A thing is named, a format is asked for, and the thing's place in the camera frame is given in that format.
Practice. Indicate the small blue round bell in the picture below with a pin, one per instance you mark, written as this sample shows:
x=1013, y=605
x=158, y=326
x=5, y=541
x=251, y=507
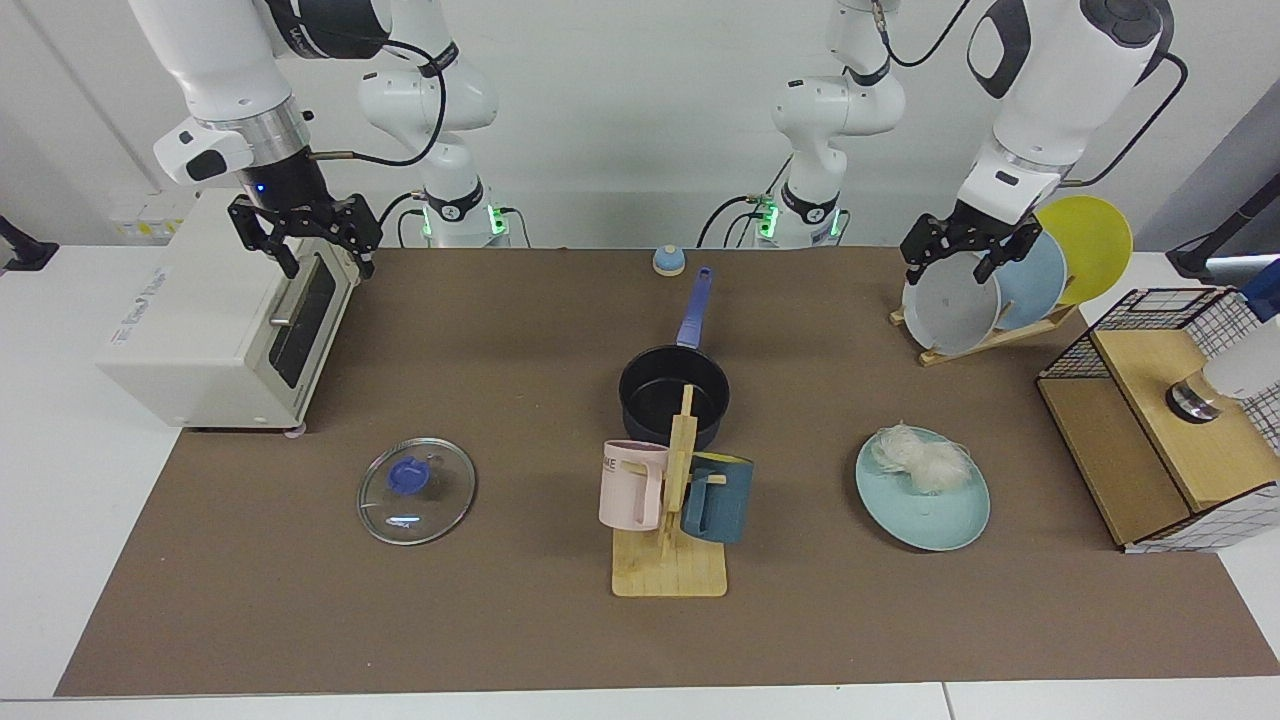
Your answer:
x=669, y=262

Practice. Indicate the wooden plate rack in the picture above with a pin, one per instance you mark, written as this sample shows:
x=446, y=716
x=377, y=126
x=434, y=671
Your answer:
x=1000, y=340

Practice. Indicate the blue object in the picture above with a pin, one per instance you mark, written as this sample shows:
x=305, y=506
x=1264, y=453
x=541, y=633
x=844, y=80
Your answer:
x=1265, y=292

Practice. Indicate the grey plate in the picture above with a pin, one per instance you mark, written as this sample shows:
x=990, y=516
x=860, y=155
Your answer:
x=950, y=310

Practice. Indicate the pale toaster oven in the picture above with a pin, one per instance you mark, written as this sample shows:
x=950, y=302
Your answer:
x=200, y=320

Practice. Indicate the black stand pole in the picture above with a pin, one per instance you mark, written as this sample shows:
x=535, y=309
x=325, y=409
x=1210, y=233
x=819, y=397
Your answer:
x=1225, y=228

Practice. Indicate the pink cup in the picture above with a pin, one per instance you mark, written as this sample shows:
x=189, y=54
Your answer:
x=630, y=490

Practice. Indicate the light blue plate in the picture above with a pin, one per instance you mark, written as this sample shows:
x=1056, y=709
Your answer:
x=1035, y=280

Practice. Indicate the white vermicelli bundle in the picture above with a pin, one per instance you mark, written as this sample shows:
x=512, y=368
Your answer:
x=925, y=462

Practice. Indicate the brown table cloth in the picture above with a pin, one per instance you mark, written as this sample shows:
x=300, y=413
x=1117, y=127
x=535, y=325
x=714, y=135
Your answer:
x=400, y=620

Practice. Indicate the dark blue cup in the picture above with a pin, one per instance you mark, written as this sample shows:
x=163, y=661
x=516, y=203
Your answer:
x=725, y=505

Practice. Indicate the white wall sockets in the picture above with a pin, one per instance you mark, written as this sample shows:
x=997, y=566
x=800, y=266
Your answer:
x=150, y=215

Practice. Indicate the wooden cup stand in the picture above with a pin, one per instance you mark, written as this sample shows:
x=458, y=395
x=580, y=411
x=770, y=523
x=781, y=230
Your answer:
x=668, y=570

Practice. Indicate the pale teal plate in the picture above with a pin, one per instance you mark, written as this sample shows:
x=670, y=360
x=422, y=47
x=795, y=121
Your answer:
x=925, y=520

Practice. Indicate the glass lid with blue knob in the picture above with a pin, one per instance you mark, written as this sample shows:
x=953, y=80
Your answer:
x=425, y=505

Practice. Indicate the yellow plate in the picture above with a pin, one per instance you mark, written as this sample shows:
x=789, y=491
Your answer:
x=1095, y=240

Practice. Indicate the black clamp bracket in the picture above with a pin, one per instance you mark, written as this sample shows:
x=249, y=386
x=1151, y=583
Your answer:
x=25, y=252

